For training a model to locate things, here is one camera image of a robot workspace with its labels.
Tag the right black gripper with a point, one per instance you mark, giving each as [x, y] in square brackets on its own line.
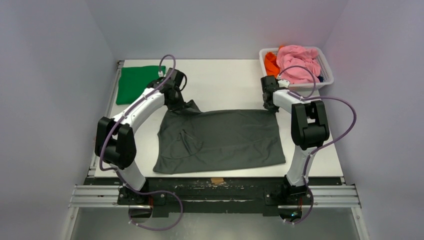
[269, 101]

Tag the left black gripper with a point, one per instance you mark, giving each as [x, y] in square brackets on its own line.
[175, 100]

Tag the dark grey t-shirt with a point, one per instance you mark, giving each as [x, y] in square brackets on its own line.
[220, 140]

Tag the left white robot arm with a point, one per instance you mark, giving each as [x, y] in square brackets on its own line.
[115, 142]

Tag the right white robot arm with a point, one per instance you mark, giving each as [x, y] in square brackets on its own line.
[309, 130]

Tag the orange t-shirt in basket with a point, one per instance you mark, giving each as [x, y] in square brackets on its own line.
[273, 63]

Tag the pink crumpled t-shirt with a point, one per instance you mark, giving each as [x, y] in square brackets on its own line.
[298, 64]

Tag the folded green t-shirt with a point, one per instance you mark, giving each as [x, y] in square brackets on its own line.
[134, 80]

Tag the white plastic laundry basket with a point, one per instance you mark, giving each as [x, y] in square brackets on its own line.
[326, 72]

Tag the brown tape piece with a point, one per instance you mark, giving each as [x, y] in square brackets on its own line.
[217, 180]

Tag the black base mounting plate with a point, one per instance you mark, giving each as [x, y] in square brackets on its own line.
[237, 195]

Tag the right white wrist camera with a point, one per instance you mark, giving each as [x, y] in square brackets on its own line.
[283, 83]

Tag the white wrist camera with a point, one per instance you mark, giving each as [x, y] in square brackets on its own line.
[283, 83]
[161, 72]

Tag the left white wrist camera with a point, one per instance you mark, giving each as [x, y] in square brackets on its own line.
[161, 72]

